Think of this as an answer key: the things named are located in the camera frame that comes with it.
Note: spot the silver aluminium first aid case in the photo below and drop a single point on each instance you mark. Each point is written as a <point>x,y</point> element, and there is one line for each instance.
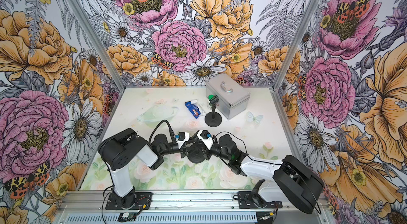
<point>233,98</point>

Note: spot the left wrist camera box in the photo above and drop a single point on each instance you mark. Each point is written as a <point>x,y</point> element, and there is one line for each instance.
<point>182,137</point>

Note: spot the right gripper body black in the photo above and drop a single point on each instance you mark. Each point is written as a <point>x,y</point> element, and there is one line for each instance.
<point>208,153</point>

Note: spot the white bottle green cap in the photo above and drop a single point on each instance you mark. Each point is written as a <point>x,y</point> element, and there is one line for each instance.
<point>209,104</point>

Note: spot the blue white bandage packet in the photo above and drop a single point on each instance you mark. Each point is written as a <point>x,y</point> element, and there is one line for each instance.
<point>193,108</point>

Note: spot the white perforated cable tray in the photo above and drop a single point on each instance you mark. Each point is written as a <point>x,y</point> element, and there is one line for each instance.
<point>164,218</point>

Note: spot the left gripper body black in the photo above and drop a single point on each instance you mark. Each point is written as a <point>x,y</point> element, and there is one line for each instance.
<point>183,149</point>

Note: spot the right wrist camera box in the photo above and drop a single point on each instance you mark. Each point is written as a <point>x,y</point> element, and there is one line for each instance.
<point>206,138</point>

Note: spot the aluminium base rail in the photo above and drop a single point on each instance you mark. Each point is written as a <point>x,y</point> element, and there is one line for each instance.
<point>162,201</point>

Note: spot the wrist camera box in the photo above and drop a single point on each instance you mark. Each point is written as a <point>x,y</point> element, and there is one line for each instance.
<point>206,138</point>
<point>182,137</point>

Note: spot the black round stand base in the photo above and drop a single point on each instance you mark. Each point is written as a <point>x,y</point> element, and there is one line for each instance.
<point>213,119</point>

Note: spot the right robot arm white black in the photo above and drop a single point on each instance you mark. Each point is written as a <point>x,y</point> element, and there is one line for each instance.
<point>297,182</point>

